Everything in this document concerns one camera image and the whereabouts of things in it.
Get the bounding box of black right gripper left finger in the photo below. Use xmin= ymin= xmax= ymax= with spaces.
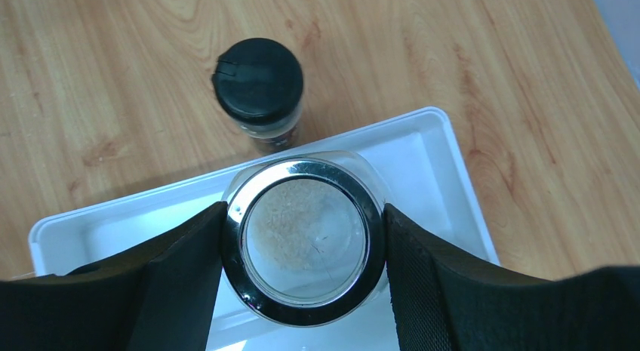
xmin=1 ymin=202 xmax=226 ymax=350

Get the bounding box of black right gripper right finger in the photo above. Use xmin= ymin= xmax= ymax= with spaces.
xmin=384 ymin=205 xmax=639 ymax=350

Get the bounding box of clear glass jar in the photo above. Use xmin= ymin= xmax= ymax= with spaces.
xmin=221 ymin=150 xmax=389 ymax=328

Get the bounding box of small spice bottle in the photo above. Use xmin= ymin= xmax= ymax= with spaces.
xmin=211 ymin=38 xmax=304 ymax=153

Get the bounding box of white divided tray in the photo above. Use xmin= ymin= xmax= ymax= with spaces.
xmin=29 ymin=106 xmax=498 ymax=350

